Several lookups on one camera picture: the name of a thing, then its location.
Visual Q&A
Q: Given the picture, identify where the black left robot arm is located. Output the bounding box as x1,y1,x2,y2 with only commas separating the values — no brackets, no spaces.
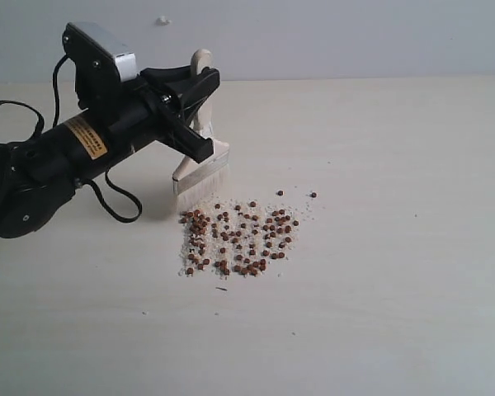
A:
0,66,220,238

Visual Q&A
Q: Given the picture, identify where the white wooden paint brush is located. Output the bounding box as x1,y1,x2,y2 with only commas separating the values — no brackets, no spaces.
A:
172,48,231,212

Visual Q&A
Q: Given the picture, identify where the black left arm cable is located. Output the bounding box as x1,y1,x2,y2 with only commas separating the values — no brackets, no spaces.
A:
0,55,144,224

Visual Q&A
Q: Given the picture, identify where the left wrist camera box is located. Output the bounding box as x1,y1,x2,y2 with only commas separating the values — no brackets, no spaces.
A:
63,21,138,123

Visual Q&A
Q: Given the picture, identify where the small white wall fixture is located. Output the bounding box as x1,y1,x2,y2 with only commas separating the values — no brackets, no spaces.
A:
158,16,171,26

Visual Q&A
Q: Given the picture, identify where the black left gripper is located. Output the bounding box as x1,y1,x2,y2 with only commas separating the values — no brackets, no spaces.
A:
40,66,220,181

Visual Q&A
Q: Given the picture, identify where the pile of brown pellets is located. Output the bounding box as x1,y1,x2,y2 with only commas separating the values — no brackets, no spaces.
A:
179,200,300,280

